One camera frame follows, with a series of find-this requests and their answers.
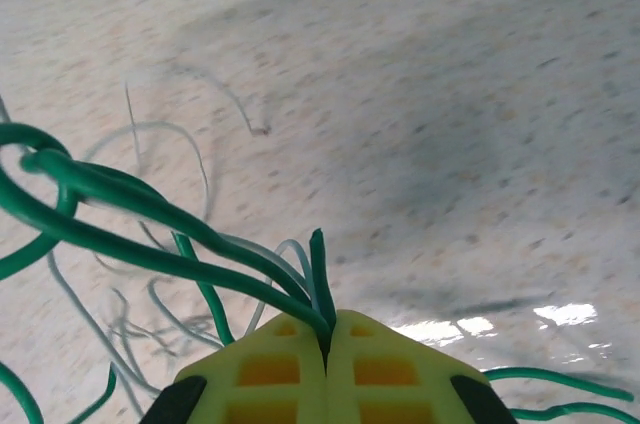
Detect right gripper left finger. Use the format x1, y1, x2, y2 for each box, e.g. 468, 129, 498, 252
142, 311, 330, 424

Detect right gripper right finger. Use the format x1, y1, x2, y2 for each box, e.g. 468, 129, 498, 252
325, 309, 519, 424

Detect wires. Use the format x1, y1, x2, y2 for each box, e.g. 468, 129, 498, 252
0, 83, 321, 418

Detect green cable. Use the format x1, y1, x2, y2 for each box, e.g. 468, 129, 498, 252
0, 123, 636, 424

